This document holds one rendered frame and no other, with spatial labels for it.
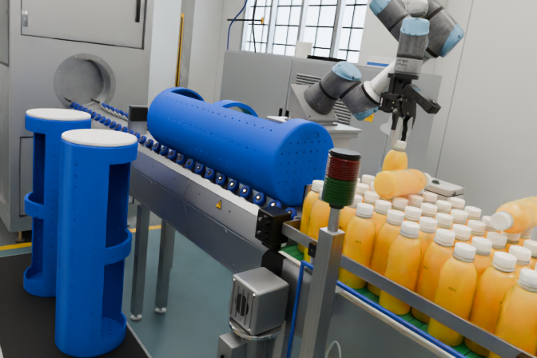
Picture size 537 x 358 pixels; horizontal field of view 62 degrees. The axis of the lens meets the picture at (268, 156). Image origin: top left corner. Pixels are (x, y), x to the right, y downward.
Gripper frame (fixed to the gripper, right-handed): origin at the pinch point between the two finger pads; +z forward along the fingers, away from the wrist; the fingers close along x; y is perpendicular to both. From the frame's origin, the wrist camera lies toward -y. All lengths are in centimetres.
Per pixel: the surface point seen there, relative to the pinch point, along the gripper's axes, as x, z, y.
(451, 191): -12.8, 12.3, -12.4
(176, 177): 26, 33, 84
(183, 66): -18, -7, 164
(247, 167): 26.9, 15.7, 36.4
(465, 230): 19.3, 11.5, -32.9
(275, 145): 25.5, 6.1, 25.9
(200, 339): 0, 122, 91
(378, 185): 18.1, 9.0, -7.9
